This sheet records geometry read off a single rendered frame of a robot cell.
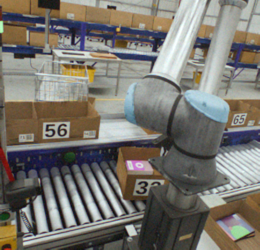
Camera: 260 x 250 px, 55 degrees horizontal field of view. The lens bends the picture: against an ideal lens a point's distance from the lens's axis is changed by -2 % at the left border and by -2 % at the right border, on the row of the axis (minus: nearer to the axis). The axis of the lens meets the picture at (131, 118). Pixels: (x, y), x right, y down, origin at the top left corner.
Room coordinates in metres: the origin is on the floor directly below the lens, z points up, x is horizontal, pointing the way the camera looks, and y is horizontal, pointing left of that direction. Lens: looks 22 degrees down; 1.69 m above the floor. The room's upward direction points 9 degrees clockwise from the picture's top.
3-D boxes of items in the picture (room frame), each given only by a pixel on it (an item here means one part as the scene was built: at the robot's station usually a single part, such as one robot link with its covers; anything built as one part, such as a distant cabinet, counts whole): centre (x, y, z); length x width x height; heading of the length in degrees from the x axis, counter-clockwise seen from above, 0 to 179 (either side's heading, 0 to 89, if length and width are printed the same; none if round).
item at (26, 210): (0.99, 0.48, 0.72); 0.52 x 0.05 x 0.05; 28
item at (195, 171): (0.77, -0.23, 1.26); 0.19 x 0.19 x 0.10
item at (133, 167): (1.35, -0.09, 0.79); 0.16 x 0.11 x 0.07; 104
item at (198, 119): (0.78, -0.22, 1.40); 0.17 x 0.15 x 0.18; 68
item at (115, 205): (1.21, 0.08, 0.72); 0.52 x 0.05 x 0.05; 28
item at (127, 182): (1.29, -0.18, 0.83); 0.39 x 0.29 x 0.17; 104
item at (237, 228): (0.99, -0.59, 0.78); 0.19 x 0.14 x 0.02; 123
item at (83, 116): (1.54, 0.44, 0.96); 0.39 x 0.29 x 0.17; 118
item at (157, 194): (0.78, -0.23, 0.91); 0.26 x 0.26 x 0.33; 25
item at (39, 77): (2.93, 0.88, 0.52); 1.07 x 0.56 x 1.03; 15
